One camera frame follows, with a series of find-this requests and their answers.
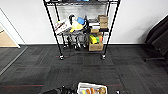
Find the yellow plush with blue cap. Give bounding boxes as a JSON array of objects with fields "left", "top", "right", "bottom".
[{"left": 68, "top": 14, "right": 87, "bottom": 33}]

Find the pale basket with dark spots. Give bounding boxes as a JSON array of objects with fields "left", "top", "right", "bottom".
[{"left": 76, "top": 82, "right": 108, "bottom": 94}]

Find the open brown cardboard box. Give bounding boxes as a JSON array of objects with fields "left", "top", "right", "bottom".
[{"left": 88, "top": 33, "right": 105, "bottom": 52}]

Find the tan plush animal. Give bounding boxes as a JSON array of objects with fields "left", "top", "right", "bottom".
[{"left": 98, "top": 86, "right": 107, "bottom": 94}]

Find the yellow-green pack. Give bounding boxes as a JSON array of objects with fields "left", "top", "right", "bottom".
[{"left": 89, "top": 34, "right": 101, "bottom": 44}]

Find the dark goods cluster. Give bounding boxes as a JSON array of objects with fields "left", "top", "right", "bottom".
[{"left": 63, "top": 33, "right": 88, "bottom": 51}]

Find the orange plush toy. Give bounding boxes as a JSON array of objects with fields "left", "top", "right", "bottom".
[{"left": 81, "top": 87, "right": 100, "bottom": 94}]

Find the small brown cardboard box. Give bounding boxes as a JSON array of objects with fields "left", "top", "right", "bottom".
[{"left": 97, "top": 14, "right": 110, "bottom": 29}]

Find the black box with print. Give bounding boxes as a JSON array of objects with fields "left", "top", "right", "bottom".
[{"left": 84, "top": 16, "right": 101, "bottom": 34}]

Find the white printed box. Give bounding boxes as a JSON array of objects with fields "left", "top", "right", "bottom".
[{"left": 54, "top": 18, "right": 73, "bottom": 35}]

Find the white door frame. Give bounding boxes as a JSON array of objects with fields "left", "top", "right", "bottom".
[{"left": 0, "top": 8, "right": 21, "bottom": 48}]

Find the black wire shelf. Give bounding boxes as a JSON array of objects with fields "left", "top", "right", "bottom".
[{"left": 42, "top": 0, "right": 121, "bottom": 61}]

